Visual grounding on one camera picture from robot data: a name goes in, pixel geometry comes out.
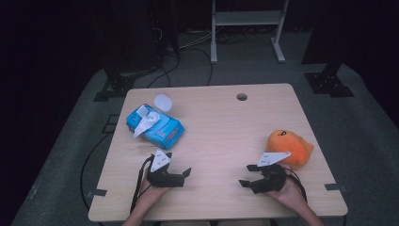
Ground white floor cables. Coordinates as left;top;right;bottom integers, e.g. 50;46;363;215
178;29;215;51

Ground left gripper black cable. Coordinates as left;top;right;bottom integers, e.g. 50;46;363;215
130;154;156;215

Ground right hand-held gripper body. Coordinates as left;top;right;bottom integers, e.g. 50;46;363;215
250;152;292;194

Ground black tape strip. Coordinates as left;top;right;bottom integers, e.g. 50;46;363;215
86;187;108;199
324;183;348;193

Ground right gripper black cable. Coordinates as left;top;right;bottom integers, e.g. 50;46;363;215
283;168;309;202

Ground black cable bundle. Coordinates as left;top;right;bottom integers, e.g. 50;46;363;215
215;31;248;45

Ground person's right hand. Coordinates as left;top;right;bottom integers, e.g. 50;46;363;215
266;178;307;210

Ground white metal stand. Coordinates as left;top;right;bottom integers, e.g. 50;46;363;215
210;0;290;64

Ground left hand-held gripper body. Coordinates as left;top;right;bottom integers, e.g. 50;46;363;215
146;148;186;188

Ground orange plush toy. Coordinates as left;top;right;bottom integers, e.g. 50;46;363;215
266;129;315;170

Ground blue wet wipe packet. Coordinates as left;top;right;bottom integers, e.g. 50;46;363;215
125;93;186;151

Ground long black floor cable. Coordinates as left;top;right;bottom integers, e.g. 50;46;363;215
79;131;114;212

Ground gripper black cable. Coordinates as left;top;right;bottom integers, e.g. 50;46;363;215
283;168;309;202
130;154;156;215

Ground white wet wipe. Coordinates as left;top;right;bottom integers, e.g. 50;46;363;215
133;111;162;138

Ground person's left hand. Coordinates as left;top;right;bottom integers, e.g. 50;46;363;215
137;180;172;205

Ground black stand with base plate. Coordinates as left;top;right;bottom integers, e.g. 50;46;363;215
93;56;137;103
302;59;356;98

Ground black tape rectangle outline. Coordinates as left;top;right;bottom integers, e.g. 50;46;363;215
102;114;120;135

